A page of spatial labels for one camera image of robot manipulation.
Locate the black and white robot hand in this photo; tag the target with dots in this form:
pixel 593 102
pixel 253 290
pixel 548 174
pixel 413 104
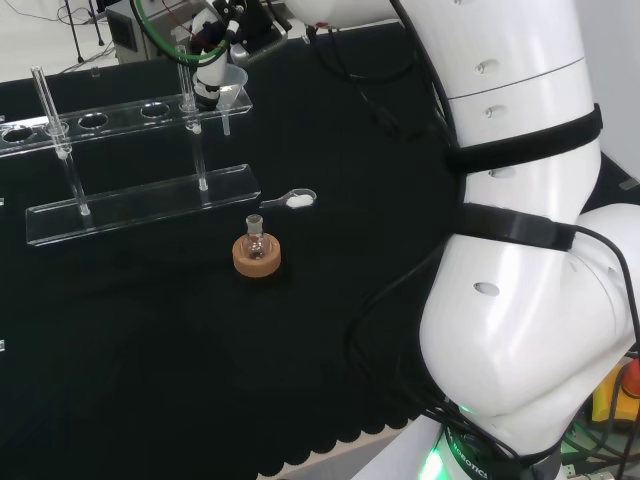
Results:
pixel 212 75

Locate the clear plastic funnel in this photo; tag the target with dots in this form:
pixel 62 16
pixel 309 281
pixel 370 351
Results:
pixel 235 95

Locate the clear acrylic funnel stand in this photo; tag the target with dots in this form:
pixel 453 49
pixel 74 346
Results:
pixel 150 200

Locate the glass weighing funnel with powder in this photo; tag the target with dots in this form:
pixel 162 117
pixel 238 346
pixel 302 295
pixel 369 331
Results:
pixel 300 201

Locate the grey metal equipment box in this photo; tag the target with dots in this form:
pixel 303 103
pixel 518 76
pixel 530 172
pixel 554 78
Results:
pixel 125 35

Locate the black tripod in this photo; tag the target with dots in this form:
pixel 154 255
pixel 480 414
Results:
pixel 75 35

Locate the small round-bottom glass flask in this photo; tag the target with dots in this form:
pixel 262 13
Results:
pixel 255 245

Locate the black cloth bench cover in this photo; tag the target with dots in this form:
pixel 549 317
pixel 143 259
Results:
pixel 150 375

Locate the yellow emergency stop button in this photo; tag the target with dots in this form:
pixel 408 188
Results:
pixel 618 400

